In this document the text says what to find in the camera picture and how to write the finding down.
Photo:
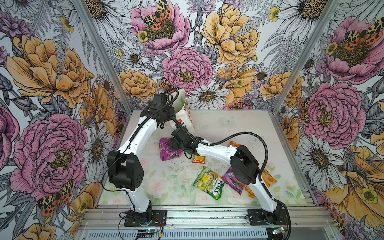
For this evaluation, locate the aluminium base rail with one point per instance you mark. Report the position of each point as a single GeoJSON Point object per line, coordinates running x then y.
{"type": "Point", "coordinates": [209, 223]}

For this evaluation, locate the orange wrapper near arm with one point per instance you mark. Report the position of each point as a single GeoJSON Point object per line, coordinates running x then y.
{"type": "Point", "coordinates": [268, 179]}

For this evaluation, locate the small orange snack packet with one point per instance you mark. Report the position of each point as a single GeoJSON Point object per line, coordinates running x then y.
{"type": "Point", "coordinates": [250, 192]}

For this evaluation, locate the orange mango snack packet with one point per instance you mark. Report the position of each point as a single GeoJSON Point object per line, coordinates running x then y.
{"type": "Point", "coordinates": [234, 144]}

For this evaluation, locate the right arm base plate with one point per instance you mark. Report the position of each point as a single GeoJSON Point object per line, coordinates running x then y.
{"type": "Point", "coordinates": [260, 217]}

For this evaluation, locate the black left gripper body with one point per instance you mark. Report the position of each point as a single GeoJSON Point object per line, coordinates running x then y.
{"type": "Point", "coordinates": [169, 113]}

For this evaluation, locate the green circuit board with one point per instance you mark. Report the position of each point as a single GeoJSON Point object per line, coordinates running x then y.
{"type": "Point", "coordinates": [150, 233]}

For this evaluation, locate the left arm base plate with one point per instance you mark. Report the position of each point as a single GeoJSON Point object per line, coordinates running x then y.
{"type": "Point", "coordinates": [151, 218]}

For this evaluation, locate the aluminium frame post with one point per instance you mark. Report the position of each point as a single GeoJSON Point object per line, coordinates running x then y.
{"type": "Point", "coordinates": [97, 41]}
{"type": "Point", "coordinates": [313, 38]}

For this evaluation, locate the small red snack packet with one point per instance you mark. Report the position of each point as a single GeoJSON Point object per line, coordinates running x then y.
{"type": "Point", "coordinates": [199, 159]}

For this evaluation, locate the aluminium frame post right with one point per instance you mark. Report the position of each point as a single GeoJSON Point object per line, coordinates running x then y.
{"type": "Point", "coordinates": [313, 38]}

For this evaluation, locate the purple Fox's candy bag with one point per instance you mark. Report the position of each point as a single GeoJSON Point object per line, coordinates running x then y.
{"type": "Point", "coordinates": [230, 179]}

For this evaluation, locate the purple snack packet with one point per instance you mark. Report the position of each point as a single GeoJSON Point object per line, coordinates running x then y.
{"type": "Point", "coordinates": [166, 150]}

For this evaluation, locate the white floral paper bag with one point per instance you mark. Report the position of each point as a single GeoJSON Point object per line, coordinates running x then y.
{"type": "Point", "coordinates": [182, 111]}

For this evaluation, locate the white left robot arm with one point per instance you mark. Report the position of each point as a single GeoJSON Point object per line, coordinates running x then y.
{"type": "Point", "coordinates": [124, 170]}

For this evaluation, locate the green Fox's candy bag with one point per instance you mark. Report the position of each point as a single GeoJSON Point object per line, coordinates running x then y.
{"type": "Point", "coordinates": [210, 183]}

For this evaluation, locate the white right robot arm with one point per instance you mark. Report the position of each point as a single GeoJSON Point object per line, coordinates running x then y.
{"type": "Point", "coordinates": [263, 195]}

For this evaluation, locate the aluminium frame post left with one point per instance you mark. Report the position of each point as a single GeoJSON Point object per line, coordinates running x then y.
{"type": "Point", "coordinates": [97, 41]}

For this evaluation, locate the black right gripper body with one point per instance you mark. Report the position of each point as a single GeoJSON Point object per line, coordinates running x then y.
{"type": "Point", "coordinates": [175, 144]}

